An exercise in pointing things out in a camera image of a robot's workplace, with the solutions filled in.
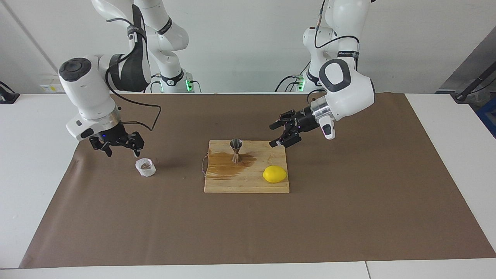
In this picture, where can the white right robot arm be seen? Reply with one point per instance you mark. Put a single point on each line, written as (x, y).
(85, 89)

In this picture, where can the crinkled clear plastic cup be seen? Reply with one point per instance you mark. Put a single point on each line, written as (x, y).
(145, 168)

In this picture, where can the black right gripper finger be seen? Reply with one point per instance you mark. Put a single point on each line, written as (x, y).
(100, 145)
(137, 141)

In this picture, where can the white wall power strip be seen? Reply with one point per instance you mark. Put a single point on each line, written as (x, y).
(50, 88)

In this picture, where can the steel double jigger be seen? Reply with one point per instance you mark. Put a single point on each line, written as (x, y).
(236, 144)

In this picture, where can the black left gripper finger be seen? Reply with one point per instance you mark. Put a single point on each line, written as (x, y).
(291, 139)
(286, 117)

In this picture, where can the black stand pole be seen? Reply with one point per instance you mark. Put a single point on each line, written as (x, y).
(474, 83)

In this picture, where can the blue crate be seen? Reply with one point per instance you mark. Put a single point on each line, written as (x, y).
(489, 116)

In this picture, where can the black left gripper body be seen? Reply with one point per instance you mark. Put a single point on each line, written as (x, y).
(304, 121)

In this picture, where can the wooden cutting board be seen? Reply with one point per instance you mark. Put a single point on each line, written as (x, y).
(248, 182)

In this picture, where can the black clamp base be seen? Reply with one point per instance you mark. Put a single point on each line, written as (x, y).
(7, 97)

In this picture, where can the yellow lemon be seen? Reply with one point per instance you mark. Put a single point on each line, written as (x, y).
(274, 174)

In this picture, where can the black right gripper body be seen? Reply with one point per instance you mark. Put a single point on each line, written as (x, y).
(114, 133)

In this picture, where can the brown paper table mat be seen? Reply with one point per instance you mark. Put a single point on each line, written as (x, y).
(348, 217)

